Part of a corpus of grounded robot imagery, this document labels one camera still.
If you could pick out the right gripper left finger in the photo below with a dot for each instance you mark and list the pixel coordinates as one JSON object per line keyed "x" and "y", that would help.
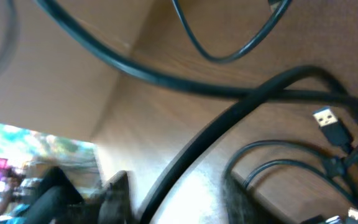
{"x": 116, "y": 205}

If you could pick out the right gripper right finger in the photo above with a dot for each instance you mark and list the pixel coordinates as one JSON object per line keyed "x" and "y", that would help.
{"x": 241, "y": 208}

